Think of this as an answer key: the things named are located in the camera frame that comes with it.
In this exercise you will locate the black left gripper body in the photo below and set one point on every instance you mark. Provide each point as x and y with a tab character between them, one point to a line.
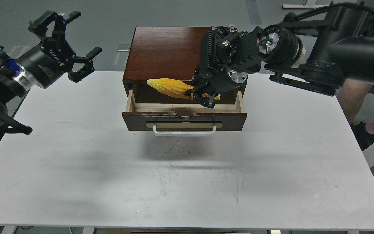
47	62

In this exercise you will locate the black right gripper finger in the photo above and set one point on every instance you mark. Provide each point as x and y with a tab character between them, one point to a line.
199	86
203	99

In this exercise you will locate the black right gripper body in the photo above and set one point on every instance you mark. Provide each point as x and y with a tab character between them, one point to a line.
226	57

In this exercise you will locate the yellow corn cob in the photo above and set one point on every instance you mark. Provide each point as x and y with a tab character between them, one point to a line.
171	87

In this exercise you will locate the wooden drawer with white handle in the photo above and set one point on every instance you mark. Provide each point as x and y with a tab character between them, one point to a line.
183	119

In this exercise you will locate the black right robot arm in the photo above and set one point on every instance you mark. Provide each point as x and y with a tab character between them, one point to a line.
317	51

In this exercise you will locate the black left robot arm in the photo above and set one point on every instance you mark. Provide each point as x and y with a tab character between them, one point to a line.
15	81

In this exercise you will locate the dark wooden cabinet box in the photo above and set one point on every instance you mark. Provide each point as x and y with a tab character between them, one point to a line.
161	52

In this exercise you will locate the white table base bar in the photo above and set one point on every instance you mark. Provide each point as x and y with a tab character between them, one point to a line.
306	4

